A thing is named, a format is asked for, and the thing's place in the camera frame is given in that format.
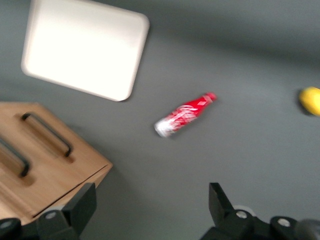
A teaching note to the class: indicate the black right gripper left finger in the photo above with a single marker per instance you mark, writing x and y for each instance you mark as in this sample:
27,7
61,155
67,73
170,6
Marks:
72,215

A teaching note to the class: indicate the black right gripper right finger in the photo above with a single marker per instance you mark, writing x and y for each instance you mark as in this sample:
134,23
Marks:
225,217

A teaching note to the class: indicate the wooden drawer cabinet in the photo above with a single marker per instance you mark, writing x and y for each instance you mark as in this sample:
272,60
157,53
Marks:
99,175

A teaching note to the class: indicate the red cola bottle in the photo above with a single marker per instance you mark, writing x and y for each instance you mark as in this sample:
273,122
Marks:
185,115

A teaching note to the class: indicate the yellow lemon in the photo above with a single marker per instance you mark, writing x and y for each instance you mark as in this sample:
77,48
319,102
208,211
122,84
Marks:
311,101

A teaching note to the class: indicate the beige rectangular tray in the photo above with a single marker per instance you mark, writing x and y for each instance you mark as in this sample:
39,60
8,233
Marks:
82,50

